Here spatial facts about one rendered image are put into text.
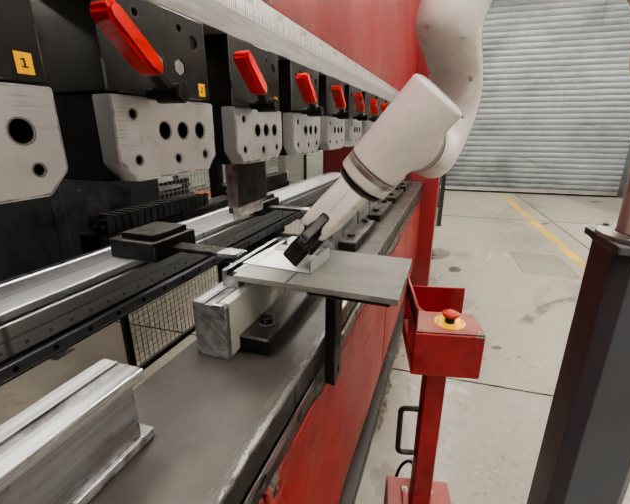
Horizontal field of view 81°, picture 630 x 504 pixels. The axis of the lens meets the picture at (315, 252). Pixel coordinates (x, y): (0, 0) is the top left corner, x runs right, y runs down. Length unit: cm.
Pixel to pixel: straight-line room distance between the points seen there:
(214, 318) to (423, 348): 52
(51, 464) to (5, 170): 26
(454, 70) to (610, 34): 827
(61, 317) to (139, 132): 39
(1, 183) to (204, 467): 33
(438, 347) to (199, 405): 57
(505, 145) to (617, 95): 188
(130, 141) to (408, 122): 32
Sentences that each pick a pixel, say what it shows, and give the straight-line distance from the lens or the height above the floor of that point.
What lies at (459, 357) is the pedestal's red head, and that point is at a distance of 95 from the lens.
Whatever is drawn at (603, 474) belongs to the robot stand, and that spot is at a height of 43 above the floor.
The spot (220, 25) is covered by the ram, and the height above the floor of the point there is 135.
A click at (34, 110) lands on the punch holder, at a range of 35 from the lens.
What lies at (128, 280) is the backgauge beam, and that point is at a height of 95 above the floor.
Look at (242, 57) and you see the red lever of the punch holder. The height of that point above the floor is 131.
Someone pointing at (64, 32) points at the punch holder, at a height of 130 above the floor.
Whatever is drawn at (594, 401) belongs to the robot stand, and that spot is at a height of 63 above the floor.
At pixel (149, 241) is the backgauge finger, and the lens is 76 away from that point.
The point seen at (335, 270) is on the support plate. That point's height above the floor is 100.
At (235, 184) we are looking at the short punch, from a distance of 61.
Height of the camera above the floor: 122
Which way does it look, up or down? 18 degrees down
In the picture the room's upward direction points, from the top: straight up
